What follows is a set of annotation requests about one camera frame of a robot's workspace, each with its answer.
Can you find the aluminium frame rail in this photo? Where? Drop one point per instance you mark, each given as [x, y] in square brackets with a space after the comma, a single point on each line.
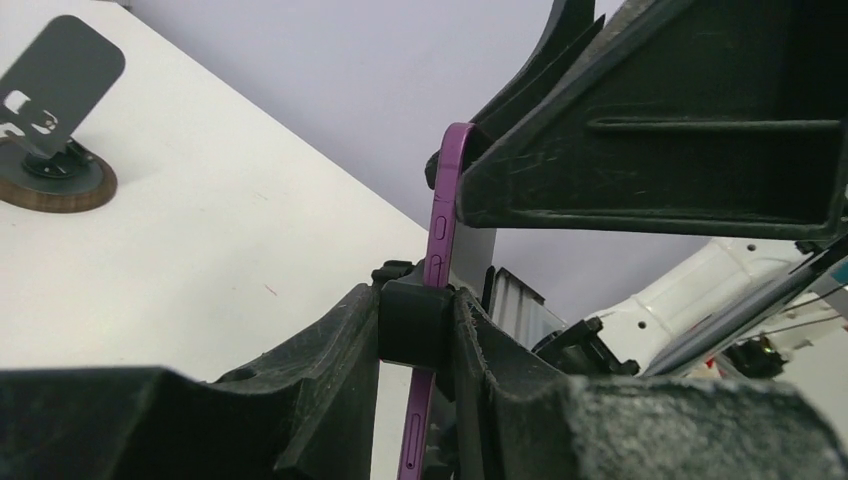
[520, 311]

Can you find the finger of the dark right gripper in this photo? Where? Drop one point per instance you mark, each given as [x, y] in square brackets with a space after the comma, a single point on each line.
[570, 28]
[714, 118]

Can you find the brown round base phone stand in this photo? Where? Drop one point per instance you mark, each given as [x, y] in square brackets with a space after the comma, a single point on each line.
[45, 95]

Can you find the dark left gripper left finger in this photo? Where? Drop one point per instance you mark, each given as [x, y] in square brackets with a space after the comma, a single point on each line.
[303, 410]

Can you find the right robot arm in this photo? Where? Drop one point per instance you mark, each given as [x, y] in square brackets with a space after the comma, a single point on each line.
[701, 304]

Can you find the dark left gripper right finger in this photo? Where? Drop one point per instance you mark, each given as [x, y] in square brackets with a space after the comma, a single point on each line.
[520, 418]

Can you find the black pole phone stand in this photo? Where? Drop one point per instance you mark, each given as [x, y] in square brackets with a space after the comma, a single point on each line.
[415, 321]

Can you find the red-edged black phone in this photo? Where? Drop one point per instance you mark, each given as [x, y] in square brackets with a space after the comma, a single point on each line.
[437, 264]

